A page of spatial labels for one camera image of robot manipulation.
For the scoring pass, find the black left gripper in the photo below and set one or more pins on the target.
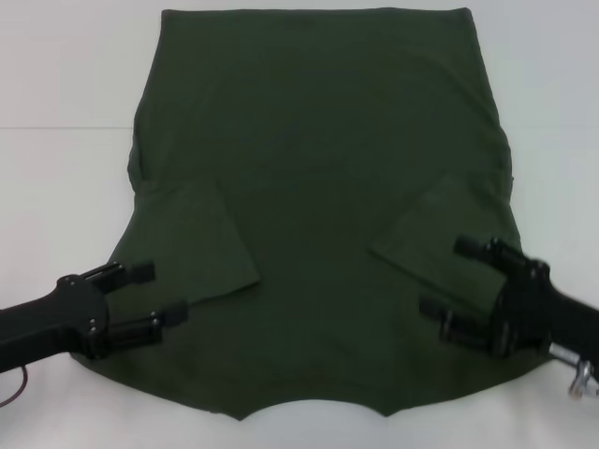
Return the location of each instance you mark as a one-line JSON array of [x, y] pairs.
[[47, 322]]

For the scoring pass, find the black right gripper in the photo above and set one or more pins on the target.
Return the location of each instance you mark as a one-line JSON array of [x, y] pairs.
[[533, 313]]

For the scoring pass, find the dark green t-shirt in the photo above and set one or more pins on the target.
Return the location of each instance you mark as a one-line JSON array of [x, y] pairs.
[[304, 187]]

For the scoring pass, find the silver right wrist connector plug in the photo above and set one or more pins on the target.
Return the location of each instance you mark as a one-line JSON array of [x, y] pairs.
[[564, 354]]

